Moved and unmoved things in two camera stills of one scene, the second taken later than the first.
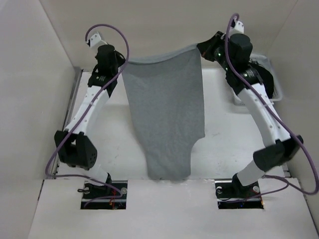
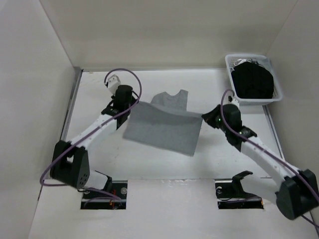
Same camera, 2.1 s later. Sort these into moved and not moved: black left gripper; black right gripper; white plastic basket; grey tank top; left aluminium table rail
Moved: grey tank top; black left gripper; black right gripper
Not moved: left aluminium table rail; white plastic basket
